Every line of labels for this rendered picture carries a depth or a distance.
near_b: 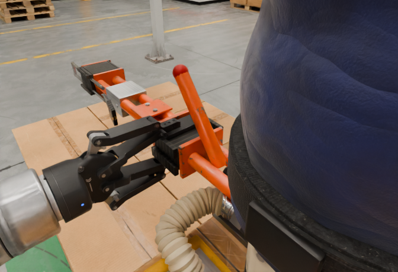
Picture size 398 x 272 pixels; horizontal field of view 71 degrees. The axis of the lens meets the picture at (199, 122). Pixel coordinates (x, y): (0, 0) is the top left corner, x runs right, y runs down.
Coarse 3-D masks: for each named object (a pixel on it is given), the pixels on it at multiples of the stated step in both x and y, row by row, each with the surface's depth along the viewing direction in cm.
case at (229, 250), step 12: (204, 228) 47; (216, 228) 47; (204, 240) 45; (216, 240) 45; (228, 240) 45; (216, 252) 43; (228, 252) 43; (240, 252) 43; (144, 264) 41; (228, 264) 41; (240, 264) 41
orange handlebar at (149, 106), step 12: (144, 96) 57; (132, 108) 52; (144, 108) 51; (156, 108) 51; (168, 108) 51; (132, 120) 53; (192, 156) 40; (204, 168) 38; (216, 168) 38; (216, 180) 37; (228, 192) 35
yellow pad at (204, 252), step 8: (192, 240) 42; (200, 240) 42; (192, 248) 41; (200, 248) 41; (208, 248) 41; (200, 256) 39; (208, 256) 40; (216, 256) 40; (160, 264) 39; (208, 264) 38; (216, 264) 39; (224, 264) 39
